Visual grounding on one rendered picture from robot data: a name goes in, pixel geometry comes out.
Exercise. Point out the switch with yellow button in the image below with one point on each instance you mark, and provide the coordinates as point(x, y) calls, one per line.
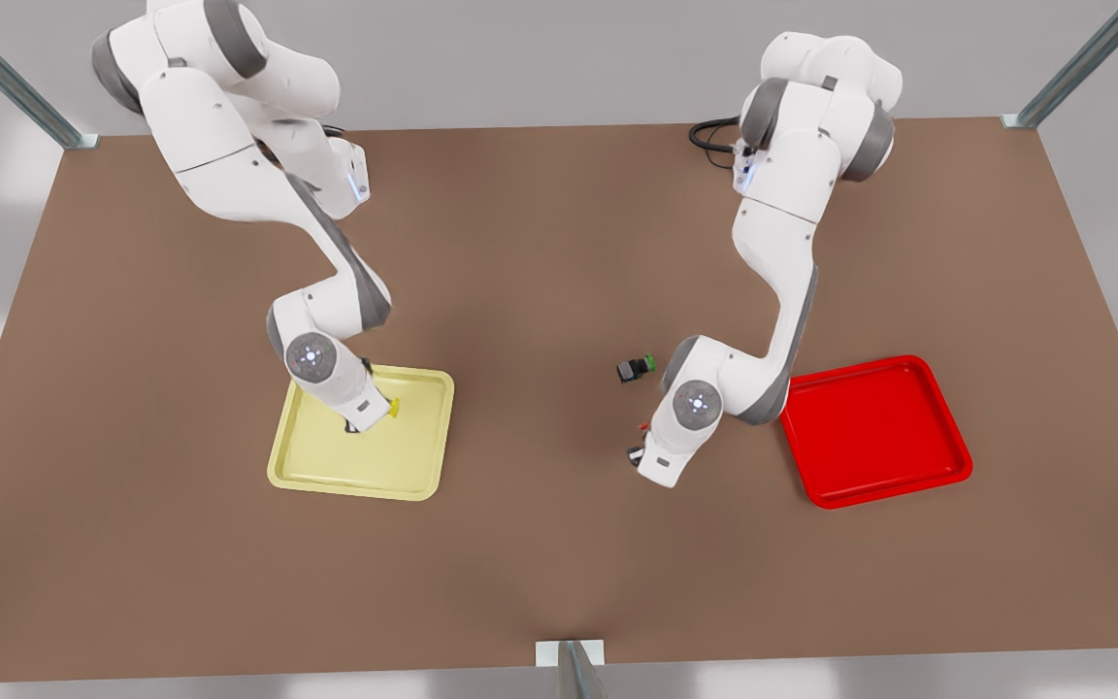
point(394, 407)

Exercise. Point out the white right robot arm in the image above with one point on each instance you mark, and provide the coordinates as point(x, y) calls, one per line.
point(219, 136)

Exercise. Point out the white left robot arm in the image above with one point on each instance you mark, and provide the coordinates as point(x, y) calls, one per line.
point(792, 223)

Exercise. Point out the yellow square tray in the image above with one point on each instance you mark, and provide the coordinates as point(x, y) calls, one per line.
point(394, 456)

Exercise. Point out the red square tray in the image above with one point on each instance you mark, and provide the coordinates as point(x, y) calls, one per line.
point(874, 432)

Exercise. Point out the black switch with green button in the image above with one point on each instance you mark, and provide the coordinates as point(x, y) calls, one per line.
point(633, 370)

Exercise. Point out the silver frame post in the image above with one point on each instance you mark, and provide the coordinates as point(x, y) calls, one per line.
point(6, 73)
point(1083, 63)
point(574, 670)

